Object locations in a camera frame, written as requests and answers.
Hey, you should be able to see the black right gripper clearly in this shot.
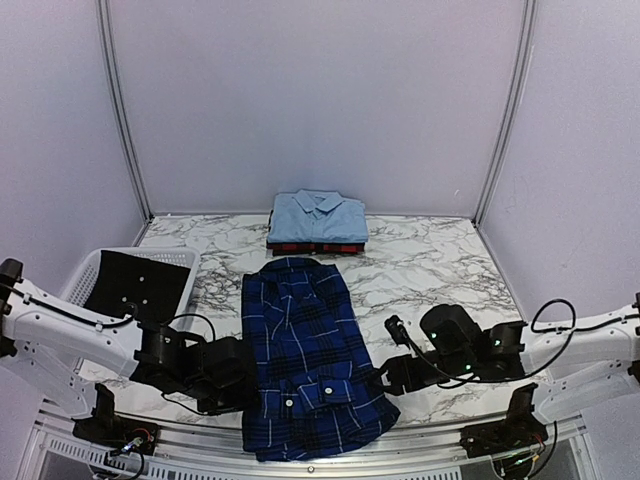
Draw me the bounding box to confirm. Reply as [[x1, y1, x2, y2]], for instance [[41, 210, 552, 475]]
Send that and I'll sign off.
[[368, 349, 474, 397]]

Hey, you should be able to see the blue plaid long sleeve shirt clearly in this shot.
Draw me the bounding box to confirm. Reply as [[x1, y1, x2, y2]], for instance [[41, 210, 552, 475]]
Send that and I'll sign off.
[[241, 257, 400, 462]]

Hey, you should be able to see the red plaid shirt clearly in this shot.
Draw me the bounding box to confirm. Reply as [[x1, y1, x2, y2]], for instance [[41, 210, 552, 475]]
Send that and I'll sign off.
[[266, 242, 366, 256]]

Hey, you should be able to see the light blue shirt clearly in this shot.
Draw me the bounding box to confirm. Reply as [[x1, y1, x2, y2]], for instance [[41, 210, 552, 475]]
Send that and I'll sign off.
[[267, 189, 369, 244]]

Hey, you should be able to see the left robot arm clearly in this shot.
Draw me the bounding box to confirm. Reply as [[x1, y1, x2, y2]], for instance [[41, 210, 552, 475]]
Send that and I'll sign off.
[[1, 250, 258, 445]]

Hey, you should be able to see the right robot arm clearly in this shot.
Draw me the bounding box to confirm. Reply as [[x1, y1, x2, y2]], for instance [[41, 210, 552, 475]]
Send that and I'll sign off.
[[373, 299, 639, 448]]

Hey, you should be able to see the black shirt in basket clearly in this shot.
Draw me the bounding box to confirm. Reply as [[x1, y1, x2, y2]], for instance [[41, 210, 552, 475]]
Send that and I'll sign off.
[[83, 250, 190, 322]]

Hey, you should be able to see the white plastic basket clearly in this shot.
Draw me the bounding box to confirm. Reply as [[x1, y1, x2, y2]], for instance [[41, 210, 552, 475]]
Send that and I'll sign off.
[[67, 249, 195, 329]]

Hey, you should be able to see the aluminium front frame rail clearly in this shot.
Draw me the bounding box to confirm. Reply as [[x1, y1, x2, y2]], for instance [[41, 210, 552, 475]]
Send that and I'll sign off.
[[17, 393, 597, 479]]

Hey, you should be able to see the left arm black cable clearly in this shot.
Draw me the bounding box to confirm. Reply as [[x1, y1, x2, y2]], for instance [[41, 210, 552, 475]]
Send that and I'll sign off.
[[169, 313, 219, 344]]

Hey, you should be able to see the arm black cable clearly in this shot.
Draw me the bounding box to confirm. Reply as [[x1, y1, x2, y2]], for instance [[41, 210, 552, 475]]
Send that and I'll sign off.
[[169, 313, 219, 344], [530, 298, 576, 335]]

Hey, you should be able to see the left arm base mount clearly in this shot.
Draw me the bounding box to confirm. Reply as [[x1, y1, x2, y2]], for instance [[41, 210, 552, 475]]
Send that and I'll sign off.
[[72, 384, 159, 456]]

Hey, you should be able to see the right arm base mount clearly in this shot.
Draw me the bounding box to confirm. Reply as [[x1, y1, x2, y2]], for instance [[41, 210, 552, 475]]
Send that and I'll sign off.
[[459, 383, 548, 458]]

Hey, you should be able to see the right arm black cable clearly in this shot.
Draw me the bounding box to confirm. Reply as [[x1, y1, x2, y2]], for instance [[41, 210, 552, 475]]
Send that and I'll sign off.
[[530, 298, 576, 335]]

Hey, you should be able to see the right aluminium wall post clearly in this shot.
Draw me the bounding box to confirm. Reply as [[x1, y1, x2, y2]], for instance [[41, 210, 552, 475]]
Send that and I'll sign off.
[[472, 0, 539, 229]]

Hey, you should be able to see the aluminium wall post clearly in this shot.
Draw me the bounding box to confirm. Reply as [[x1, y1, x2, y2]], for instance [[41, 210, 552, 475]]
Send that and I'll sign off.
[[96, 0, 154, 223], [472, 0, 539, 229]]

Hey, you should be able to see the left aluminium wall post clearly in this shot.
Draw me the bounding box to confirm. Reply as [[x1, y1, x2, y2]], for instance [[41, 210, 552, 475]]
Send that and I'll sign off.
[[96, 0, 154, 223]]

